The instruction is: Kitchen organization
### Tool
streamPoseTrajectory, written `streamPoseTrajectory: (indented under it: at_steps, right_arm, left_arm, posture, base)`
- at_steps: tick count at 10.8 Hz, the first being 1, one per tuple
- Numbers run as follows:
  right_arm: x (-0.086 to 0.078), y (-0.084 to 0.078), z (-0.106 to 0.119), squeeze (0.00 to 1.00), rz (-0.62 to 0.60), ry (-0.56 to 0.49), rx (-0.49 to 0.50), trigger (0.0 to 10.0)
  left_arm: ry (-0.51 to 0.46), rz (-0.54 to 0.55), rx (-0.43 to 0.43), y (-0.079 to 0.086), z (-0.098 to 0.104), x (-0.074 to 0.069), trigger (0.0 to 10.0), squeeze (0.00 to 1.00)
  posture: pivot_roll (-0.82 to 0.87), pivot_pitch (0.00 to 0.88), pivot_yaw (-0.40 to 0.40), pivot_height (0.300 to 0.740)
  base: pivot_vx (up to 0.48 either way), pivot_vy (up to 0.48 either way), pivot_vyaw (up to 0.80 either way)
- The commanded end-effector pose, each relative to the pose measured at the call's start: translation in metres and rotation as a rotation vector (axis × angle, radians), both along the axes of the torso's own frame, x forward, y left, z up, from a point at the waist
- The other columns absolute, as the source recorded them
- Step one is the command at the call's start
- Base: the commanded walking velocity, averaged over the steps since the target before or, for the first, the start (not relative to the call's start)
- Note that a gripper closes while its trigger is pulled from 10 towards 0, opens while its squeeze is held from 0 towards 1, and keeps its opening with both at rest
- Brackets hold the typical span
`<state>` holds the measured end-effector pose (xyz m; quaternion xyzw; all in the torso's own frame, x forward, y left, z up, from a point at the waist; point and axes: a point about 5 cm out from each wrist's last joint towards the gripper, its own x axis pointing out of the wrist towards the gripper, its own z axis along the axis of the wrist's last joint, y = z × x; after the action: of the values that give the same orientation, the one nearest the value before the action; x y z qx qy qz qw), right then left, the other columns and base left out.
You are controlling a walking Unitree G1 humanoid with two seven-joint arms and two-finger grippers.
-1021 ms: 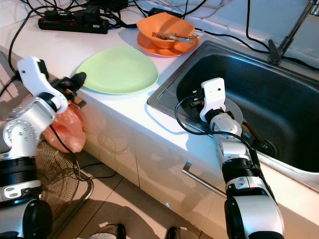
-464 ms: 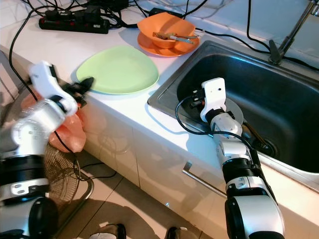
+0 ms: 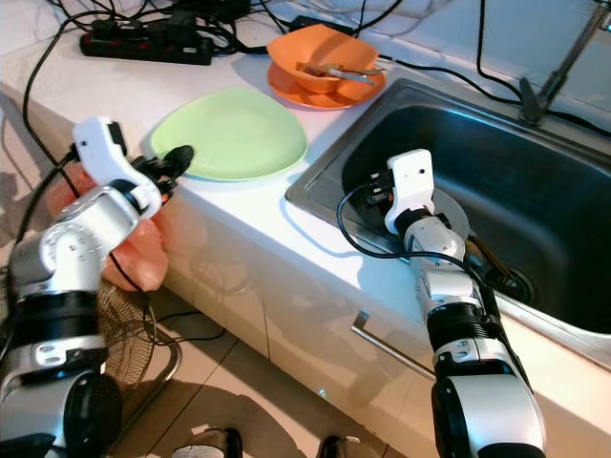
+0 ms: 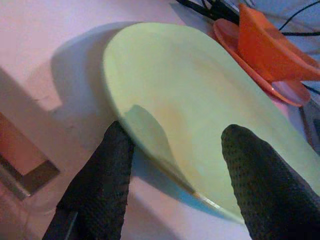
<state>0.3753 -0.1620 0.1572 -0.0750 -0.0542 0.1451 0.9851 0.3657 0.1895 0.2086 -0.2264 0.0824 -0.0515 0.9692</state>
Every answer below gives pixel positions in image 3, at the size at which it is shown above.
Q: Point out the brown wooden chopstick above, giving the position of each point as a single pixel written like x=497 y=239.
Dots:
x=496 y=260
x=313 y=69

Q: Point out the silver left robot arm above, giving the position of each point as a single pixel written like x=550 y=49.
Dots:
x=67 y=248

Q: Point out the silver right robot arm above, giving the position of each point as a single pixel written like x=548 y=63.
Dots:
x=444 y=286

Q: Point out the white kitchen cabinet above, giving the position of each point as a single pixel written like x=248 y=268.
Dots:
x=267 y=296

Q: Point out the green plate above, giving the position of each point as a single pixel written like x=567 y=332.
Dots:
x=229 y=134

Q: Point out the red plastic bag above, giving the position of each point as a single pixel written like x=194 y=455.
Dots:
x=138 y=258

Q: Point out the orange plate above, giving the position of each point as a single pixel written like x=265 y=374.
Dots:
x=344 y=100

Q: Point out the black power strip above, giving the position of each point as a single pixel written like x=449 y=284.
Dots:
x=148 y=48

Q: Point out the metal spoon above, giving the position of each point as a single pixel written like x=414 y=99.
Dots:
x=380 y=68

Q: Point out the large black power adapter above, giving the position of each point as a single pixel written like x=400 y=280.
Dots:
x=202 y=8

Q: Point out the orange bowl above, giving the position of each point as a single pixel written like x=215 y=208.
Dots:
x=320 y=43

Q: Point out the metal floor fan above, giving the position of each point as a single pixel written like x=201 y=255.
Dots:
x=129 y=334

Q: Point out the stainless steel sink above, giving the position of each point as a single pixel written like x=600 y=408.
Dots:
x=544 y=181

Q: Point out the dark metal faucet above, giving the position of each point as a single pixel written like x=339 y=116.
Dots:
x=532 y=103

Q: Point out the small black power adapter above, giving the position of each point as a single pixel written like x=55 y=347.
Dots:
x=308 y=23

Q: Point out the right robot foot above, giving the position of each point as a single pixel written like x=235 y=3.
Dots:
x=353 y=448

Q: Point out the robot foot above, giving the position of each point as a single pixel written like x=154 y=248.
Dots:
x=215 y=447
x=353 y=448

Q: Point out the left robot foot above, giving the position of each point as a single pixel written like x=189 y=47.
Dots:
x=215 y=447

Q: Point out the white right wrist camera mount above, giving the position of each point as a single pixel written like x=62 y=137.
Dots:
x=412 y=186

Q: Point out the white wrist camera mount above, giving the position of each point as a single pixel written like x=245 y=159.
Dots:
x=100 y=153
x=412 y=186

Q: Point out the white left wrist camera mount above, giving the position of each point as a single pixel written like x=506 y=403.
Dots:
x=100 y=153

